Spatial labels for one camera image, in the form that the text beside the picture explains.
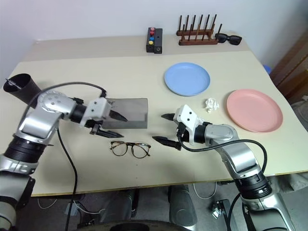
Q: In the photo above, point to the blue plastic container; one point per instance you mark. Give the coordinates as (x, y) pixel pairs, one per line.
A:
(267, 69)

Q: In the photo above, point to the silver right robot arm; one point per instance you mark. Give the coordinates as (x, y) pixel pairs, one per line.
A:
(238, 154)

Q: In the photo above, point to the grey glasses case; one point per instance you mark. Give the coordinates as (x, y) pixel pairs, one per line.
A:
(134, 113)

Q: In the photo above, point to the crumpled white paper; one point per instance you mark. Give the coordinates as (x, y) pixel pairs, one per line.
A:
(211, 104)

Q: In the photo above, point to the black metal table bracket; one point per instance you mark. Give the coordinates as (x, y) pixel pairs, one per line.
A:
(222, 208)

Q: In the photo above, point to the black sunglasses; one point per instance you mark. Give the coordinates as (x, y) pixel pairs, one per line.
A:
(228, 38)

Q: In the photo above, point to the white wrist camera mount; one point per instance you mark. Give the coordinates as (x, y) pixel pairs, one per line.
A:
(188, 119)
(97, 108)

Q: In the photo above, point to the brown wooden furniture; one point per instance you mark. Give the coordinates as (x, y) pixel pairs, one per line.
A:
(293, 67)

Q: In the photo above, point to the black box with coloured buttons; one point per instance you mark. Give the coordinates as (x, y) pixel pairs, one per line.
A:
(150, 39)

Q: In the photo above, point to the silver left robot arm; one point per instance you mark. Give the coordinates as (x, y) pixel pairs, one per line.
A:
(41, 118)

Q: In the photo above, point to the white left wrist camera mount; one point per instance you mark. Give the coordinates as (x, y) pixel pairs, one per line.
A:
(97, 108)

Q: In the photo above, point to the brown wooden plate rack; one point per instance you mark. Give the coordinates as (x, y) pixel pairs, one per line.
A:
(197, 39)

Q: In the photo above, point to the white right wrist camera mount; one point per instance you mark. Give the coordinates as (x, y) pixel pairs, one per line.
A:
(188, 119)

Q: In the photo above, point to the black paper cup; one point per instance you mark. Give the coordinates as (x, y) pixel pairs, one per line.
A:
(24, 89)

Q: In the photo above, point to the blue plastic plate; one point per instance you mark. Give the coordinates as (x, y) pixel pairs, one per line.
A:
(187, 79)

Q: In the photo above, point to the black round base disc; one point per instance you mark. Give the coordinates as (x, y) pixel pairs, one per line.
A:
(134, 226)

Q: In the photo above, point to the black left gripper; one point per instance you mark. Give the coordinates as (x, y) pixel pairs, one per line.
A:
(96, 126)

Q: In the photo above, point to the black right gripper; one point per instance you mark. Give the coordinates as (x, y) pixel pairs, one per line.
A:
(182, 134)

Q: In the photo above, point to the tortoiseshell eyeglasses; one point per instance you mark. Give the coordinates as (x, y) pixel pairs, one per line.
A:
(131, 149)

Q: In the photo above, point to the dark rounded robot base shape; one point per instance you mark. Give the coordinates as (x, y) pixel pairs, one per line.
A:
(181, 207)
(118, 207)

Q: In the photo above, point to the pink plastic plate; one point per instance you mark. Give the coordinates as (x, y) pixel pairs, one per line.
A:
(253, 110)

